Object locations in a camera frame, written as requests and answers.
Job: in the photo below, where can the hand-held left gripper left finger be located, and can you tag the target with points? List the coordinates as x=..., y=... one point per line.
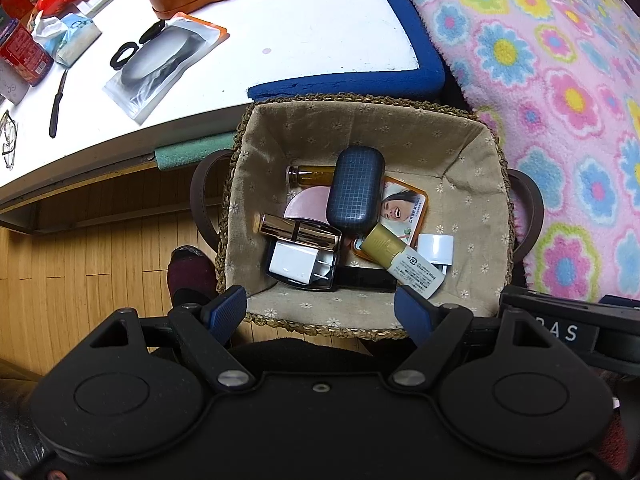
x=225, y=310

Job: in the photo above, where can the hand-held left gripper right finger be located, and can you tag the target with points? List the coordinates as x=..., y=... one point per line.
x=412, y=312

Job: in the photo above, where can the white and gold bottle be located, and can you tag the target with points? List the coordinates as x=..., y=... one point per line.
x=400, y=260

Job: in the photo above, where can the black box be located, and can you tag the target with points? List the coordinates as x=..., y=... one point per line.
x=365, y=279

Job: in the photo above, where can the white travel adapter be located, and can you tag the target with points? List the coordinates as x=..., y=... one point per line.
x=436, y=250

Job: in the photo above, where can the white charger plug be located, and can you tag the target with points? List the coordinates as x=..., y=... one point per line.
x=295, y=262

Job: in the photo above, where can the black compact case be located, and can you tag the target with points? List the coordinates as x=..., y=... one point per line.
x=338, y=255

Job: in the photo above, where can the orange tin with face picture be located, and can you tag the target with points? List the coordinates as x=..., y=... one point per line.
x=405, y=205

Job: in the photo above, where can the gold lipstick tube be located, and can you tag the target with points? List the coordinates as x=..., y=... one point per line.
x=295, y=227

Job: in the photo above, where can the woven basket with fabric liner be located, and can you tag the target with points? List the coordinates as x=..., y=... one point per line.
x=465, y=195

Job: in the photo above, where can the dark blue glasses case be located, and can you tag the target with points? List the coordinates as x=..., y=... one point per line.
x=355, y=190

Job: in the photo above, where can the pink round compact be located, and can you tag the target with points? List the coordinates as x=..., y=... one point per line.
x=307, y=202

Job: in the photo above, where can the amber glass vial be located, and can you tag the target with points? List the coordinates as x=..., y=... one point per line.
x=312, y=175

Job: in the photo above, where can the person's maroon sock foot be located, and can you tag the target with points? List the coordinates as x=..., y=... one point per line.
x=187, y=270

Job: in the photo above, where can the green foam edge guard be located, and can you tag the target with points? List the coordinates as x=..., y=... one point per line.
x=192, y=152

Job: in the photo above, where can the blue foam table edge guard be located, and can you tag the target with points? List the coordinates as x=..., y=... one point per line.
x=425, y=70

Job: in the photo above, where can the clear plastic pouch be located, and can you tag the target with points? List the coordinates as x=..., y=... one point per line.
x=160, y=67

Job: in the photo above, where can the pink floral fleece blanket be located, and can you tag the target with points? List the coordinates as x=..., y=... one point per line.
x=540, y=60

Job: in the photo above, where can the eyeglasses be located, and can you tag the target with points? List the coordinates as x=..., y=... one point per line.
x=7, y=140

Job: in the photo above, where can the black hair clip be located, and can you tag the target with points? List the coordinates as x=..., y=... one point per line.
x=150, y=34

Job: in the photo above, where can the soft tissue pack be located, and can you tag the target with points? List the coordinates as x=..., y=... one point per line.
x=70, y=42

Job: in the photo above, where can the white paper card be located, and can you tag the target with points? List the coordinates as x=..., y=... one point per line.
x=11, y=85

